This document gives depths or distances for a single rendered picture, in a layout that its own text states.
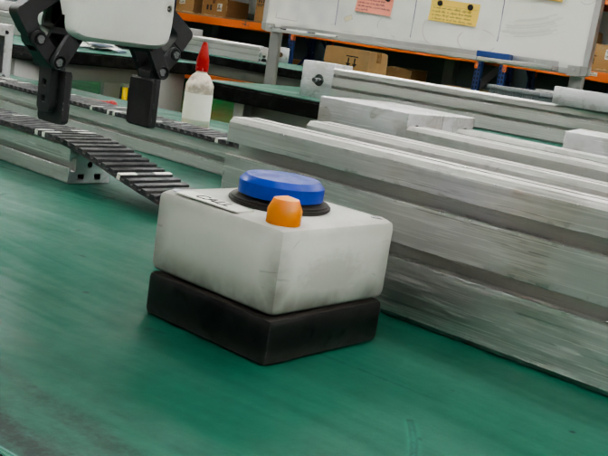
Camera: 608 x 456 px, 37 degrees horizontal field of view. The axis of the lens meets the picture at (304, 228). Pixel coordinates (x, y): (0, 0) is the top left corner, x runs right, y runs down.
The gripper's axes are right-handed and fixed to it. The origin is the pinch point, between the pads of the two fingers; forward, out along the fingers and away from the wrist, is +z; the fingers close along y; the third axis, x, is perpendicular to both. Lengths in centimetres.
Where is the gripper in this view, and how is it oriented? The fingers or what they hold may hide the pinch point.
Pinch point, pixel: (99, 109)
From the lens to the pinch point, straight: 74.5
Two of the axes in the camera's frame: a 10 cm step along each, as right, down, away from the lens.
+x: 7.5, 2.4, -6.2
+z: -1.5, 9.7, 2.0
